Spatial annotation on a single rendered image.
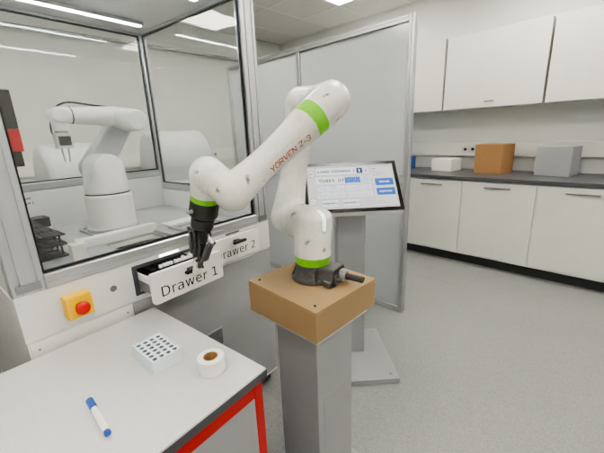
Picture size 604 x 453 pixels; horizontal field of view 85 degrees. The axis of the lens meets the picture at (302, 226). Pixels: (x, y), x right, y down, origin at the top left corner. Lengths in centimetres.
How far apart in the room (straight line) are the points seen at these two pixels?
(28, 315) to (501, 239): 346
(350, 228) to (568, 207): 213
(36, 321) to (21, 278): 14
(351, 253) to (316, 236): 86
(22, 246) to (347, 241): 140
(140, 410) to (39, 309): 48
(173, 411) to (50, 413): 28
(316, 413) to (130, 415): 66
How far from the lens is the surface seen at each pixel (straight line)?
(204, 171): 100
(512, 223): 361
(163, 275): 123
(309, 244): 108
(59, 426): 100
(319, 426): 139
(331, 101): 105
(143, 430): 90
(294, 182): 120
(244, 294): 169
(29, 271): 123
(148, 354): 107
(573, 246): 359
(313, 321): 100
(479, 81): 400
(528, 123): 423
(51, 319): 128
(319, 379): 126
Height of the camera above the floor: 136
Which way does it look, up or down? 15 degrees down
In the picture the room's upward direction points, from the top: 2 degrees counter-clockwise
